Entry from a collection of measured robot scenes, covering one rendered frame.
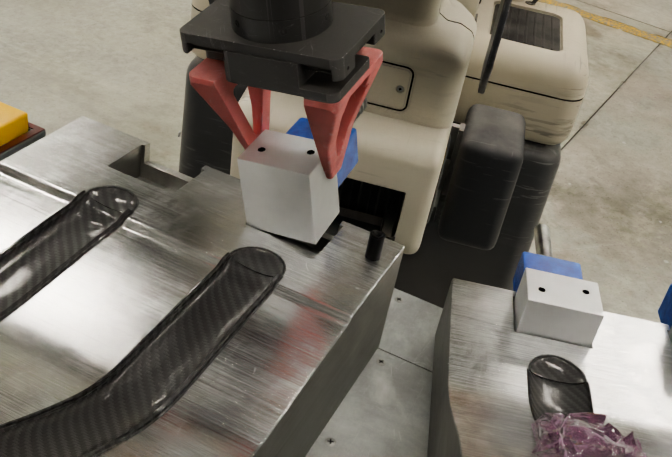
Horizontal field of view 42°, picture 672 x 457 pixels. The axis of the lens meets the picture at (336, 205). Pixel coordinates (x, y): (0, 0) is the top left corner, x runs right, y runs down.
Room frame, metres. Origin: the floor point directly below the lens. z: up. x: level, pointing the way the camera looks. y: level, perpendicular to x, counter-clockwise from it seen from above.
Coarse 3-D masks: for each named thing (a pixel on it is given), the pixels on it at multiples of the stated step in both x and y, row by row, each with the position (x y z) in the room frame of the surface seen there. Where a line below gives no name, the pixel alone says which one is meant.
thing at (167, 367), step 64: (128, 192) 0.47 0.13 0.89; (0, 256) 0.39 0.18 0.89; (64, 256) 0.41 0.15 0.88; (256, 256) 0.44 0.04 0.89; (0, 320) 0.34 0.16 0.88; (192, 320) 0.37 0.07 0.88; (128, 384) 0.32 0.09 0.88; (192, 384) 0.32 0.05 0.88; (0, 448) 0.24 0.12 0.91; (64, 448) 0.25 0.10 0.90
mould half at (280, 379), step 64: (64, 128) 0.54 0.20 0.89; (0, 192) 0.45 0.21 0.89; (64, 192) 0.46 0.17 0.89; (192, 192) 0.49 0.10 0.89; (128, 256) 0.41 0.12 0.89; (192, 256) 0.42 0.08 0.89; (320, 256) 0.45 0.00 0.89; (384, 256) 0.46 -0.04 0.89; (64, 320) 0.35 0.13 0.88; (128, 320) 0.36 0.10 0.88; (256, 320) 0.38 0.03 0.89; (320, 320) 0.39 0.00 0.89; (384, 320) 0.47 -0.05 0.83; (0, 384) 0.29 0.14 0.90; (64, 384) 0.30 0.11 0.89; (256, 384) 0.33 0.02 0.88; (320, 384) 0.36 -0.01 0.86; (128, 448) 0.26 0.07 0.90; (192, 448) 0.28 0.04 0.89; (256, 448) 0.29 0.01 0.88
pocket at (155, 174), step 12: (132, 156) 0.53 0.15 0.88; (144, 156) 0.53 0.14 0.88; (120, 168) 0.51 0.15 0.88; (132, 168) 0.53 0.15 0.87; (144, 168) 0.53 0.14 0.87; (156, 168) 0.53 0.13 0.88; (168, 168) 0.53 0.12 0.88; (144, 180) 0.53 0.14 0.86; (156, 180) 0.53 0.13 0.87; (168, 180) 0.53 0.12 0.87; (180, 180) 0.52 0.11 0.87
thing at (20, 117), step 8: (0, 104) 0.64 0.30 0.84; (0, 112) 0.63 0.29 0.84; (8, 112) 0.63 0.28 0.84; (16, 112) 0.63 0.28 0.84; (24, 112) 0.64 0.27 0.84; (0, 120) 0.62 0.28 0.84; (8, 120) 0.62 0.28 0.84; (16, 120) 0.62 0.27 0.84; (24, 120) 0.63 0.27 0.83; (0, 128) 0.61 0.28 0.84; (8, 128) 0.62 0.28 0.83; (16, 128) 0.62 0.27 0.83; (24, 128) 0.63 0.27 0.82; (0, 136) 0.61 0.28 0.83; (8, 136) 0.61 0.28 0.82; (16, 136) 0.62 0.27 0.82; (0, 144) 0.61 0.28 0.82
